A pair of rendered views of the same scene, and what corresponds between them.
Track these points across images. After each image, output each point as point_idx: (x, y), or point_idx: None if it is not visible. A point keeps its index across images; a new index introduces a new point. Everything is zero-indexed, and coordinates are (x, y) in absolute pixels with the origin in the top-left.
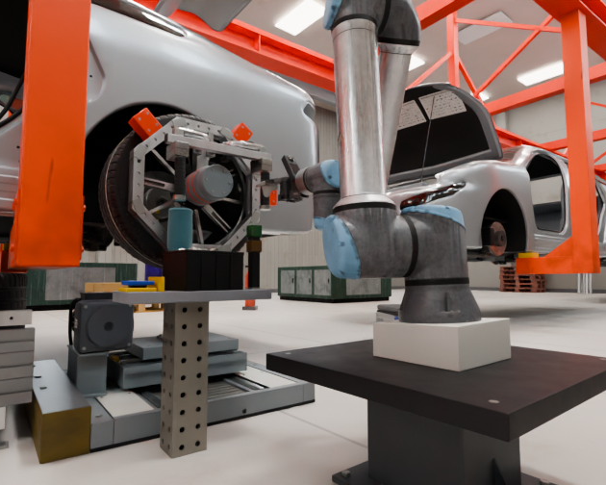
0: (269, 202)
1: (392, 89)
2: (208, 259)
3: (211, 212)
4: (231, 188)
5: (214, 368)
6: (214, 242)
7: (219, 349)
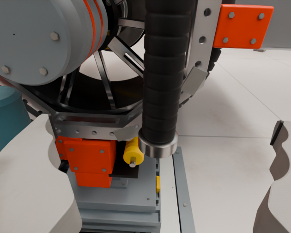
0: (240, 44)
1: None
2: None
3: (123, 54)
4: (64, 54)
5: (122, 226)
6: (135, 95)
7: (132, 211)
